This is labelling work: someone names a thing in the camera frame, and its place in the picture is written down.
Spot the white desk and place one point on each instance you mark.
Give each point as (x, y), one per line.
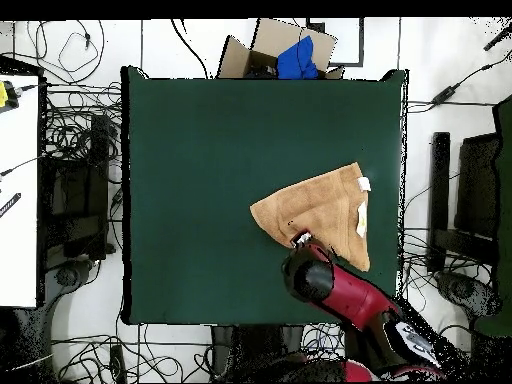
(18, 200)

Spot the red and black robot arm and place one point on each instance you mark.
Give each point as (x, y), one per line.
(344, 296)

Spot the brown cardboard box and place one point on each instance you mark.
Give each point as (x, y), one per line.
(240, 60)

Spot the blue cloth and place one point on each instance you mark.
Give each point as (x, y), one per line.
(296, 60)

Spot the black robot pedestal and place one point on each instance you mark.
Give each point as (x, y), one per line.
(240, 348)

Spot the black equipment stand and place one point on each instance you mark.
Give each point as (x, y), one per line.
(80, 192)
(476, 188)

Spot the orange terry towel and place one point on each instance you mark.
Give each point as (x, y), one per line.
(320, 204)

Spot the yellow and black device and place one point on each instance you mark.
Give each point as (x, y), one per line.
(6, 96)

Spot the dark green table cloth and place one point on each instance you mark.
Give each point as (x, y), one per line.
(200, 160)

